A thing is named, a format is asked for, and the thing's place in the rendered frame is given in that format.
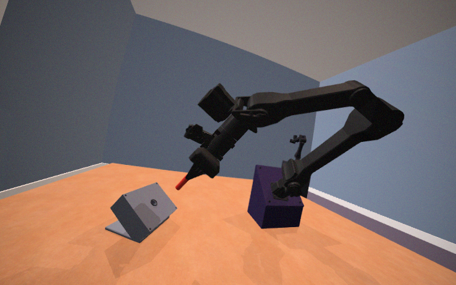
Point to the red peg with white band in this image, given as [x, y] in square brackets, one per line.
[181, 184]

